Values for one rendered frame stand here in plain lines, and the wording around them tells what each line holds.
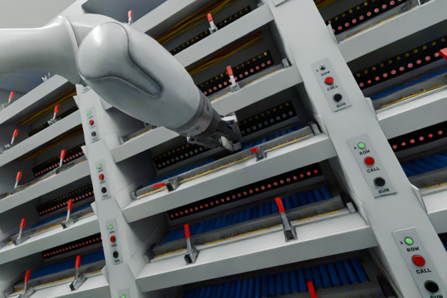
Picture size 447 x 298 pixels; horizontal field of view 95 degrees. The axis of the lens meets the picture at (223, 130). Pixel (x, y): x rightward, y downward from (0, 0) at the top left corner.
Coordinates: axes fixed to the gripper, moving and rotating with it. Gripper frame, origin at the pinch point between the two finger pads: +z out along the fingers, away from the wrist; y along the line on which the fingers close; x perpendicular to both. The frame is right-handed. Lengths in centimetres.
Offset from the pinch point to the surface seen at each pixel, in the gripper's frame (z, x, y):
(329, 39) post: -8.5, 11.6, 31.7
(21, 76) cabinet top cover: -11, 69, -92
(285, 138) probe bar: -0.2, -4.4, 14.3
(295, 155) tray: -3.4, -9.9, 15.0
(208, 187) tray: -3.1, -10.4, -8.3
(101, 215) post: -4.1, -8.3, -45.3
